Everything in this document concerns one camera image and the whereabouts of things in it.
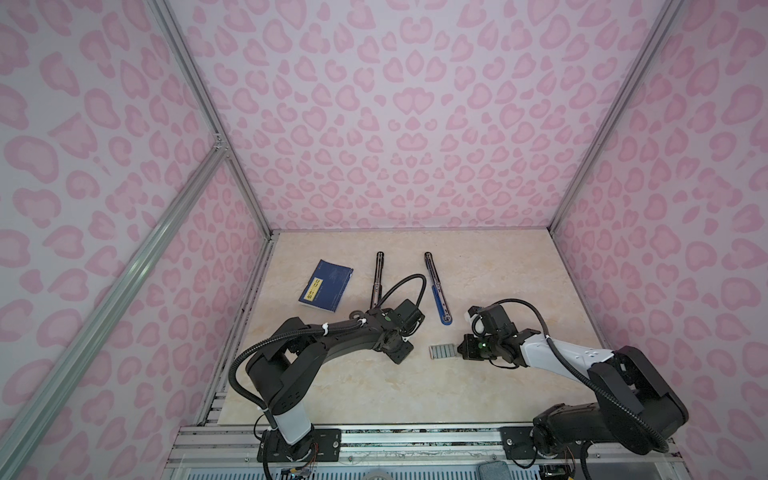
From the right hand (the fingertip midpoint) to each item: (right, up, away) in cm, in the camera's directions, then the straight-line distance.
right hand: (459, 347), depth 88 cm
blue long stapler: (-4, +13, +12) cm, 19 cm away
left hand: (-17, +1, +1) cm, 17 cm away
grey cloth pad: (+4, -22, -20) cm, 30 cm away
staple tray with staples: (-5, -1, 0) cm, 5 cm away
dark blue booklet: (-43, +16, +17) cm, 49 cm away
